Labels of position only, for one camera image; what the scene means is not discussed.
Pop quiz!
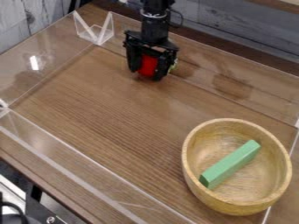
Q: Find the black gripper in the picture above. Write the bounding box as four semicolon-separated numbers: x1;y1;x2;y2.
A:
124;31;178;81

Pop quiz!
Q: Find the red plush strawberry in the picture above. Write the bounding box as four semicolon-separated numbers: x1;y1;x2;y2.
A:
136;53;180;79

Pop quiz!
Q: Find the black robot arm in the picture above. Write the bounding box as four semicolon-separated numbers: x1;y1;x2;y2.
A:
124;0;178;81

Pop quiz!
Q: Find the clear acrylic table barrier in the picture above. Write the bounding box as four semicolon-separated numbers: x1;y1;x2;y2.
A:
0;16;299;224

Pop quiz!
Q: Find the green rectangular block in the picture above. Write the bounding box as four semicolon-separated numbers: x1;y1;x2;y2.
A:
198;140;261;189

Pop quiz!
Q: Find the wooden bowl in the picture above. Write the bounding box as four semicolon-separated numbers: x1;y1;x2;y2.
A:
181;118;292;216

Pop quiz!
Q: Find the black metal clamp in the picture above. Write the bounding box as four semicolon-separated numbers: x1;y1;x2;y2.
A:
25;185;82;224

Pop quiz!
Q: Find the clear acrylic corner bracket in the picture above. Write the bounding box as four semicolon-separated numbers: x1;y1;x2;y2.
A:
72;11;114;46

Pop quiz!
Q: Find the black cable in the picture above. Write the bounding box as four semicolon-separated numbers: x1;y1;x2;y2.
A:
0;200;30;224

